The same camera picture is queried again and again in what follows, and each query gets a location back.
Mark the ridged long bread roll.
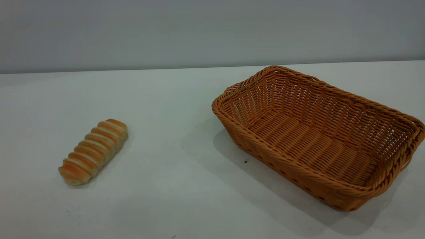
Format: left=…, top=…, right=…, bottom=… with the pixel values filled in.
left=58, top=119, right=128, bottom=186

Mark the yellow woven wicker basket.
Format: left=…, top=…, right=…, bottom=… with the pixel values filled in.
left=212, top=65, right=425, bottom=212

